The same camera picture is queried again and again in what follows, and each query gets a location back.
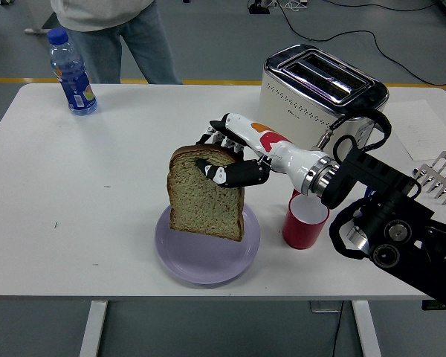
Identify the clear bottle with blue cap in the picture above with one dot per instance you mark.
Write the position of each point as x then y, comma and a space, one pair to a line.
76, 85

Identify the lilac round plate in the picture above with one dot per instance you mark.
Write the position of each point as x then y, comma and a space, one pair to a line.
208, 260

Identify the clear under-table bracket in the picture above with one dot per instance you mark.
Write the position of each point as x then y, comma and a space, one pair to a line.
325, 306

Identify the red mug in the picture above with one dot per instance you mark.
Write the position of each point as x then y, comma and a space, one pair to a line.
301, 230

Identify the yellow floor tape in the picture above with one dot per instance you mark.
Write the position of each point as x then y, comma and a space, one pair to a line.
22, 80

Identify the black table control panel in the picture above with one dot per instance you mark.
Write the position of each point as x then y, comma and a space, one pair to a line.
429, 305

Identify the bread slice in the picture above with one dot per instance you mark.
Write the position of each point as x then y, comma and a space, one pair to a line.
204, 201

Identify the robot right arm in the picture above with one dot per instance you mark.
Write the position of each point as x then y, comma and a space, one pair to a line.
394, 223

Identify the person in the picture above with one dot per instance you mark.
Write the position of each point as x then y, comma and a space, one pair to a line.
96, 15

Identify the white table leg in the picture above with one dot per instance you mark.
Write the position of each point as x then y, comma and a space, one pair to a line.
366, 327
93, 327

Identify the metal toast rack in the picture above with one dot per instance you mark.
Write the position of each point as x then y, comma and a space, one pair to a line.
436, 178

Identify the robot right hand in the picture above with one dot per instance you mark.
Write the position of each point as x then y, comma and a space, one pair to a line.
267, 148

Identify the cream and chrome toaster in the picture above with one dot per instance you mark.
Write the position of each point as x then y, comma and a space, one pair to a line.
301, 96

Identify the black power strip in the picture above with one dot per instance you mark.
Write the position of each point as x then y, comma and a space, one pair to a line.
258, 10

